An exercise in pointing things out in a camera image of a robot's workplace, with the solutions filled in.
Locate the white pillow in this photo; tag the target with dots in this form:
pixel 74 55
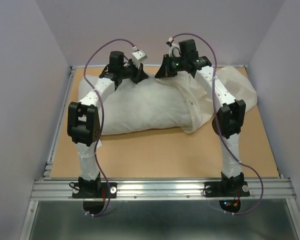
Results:
pixel 146 105

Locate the cream pillowcase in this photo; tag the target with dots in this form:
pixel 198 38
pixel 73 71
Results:
pixel 200 104

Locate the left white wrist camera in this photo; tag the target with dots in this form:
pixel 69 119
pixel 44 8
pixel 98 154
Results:
pixel 138 56

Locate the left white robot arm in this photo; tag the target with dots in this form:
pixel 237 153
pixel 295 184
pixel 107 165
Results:
pixel 85 118

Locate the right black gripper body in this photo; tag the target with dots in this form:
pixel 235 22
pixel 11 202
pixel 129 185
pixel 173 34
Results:
pixel 176 65

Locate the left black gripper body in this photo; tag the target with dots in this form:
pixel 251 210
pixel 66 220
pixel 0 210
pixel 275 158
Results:
pixel 128 72

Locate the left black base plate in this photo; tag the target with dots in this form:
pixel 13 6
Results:
pixel 79 192

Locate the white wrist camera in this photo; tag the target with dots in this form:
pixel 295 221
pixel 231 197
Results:
pixel 172 47
pixel 138 56

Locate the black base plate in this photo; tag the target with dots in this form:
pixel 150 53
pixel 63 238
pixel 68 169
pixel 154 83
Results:
pixel 79 192
pixel 216 189

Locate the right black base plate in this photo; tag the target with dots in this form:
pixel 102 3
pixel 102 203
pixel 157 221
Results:
pixel 216 189

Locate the aluminium rail frame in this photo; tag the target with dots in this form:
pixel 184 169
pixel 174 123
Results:
pixel 160 176

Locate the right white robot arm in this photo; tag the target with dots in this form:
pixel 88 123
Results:
pixel 229 114

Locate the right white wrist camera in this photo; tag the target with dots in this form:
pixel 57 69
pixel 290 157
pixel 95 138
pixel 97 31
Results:
pixel 172 47

